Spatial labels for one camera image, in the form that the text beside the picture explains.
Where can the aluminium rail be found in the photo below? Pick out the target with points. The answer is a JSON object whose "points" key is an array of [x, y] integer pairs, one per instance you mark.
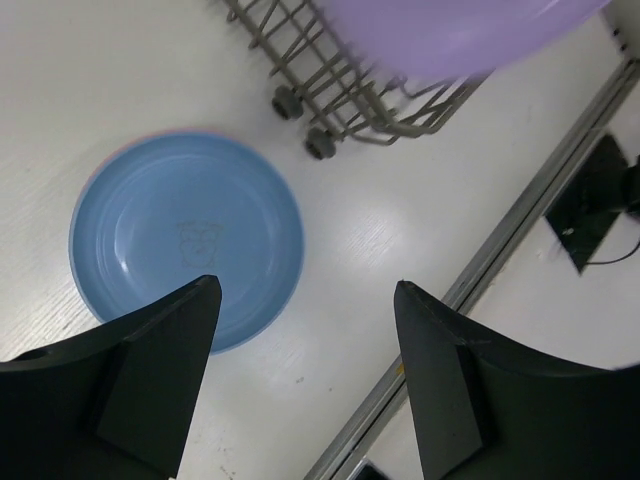
{"points": [[348, 449]]}

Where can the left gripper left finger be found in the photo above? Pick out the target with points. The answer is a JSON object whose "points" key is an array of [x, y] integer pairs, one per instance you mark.
{"points": [[114, 402]]}

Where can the blue plate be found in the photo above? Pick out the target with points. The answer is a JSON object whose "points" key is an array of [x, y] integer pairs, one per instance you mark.
{"points": [[179, 207]]}

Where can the grey wire dish rack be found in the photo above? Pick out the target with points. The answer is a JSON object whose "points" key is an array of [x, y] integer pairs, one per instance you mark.
{"points": [[341, 94]]}

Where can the pink plate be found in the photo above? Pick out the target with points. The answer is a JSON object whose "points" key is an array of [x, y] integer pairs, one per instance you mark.
{"points": [[147, 137]]}

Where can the purple plate front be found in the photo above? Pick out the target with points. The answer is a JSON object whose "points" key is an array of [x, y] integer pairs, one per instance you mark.
{"points": [[441, 39]]}

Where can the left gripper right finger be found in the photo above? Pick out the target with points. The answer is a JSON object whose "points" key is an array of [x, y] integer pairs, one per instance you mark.
{"points": [[487, 407]]}

